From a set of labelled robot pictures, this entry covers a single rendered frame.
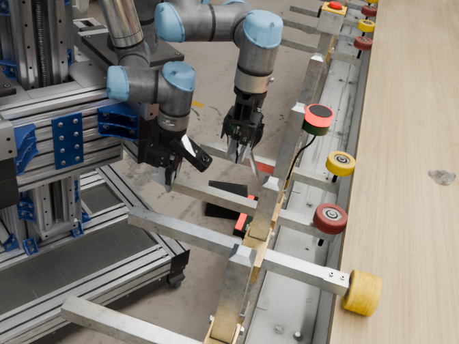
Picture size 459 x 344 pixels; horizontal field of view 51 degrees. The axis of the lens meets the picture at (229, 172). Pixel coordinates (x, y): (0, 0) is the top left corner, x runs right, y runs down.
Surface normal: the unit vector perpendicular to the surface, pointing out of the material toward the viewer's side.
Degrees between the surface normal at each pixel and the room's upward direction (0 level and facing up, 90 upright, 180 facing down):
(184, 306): 0
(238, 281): 90
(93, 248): 0
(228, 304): 90
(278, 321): 0
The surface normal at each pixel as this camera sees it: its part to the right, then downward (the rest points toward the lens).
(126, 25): 0.46, 0.52
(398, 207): 0.15, -0.78
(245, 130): -0.29, 0.55
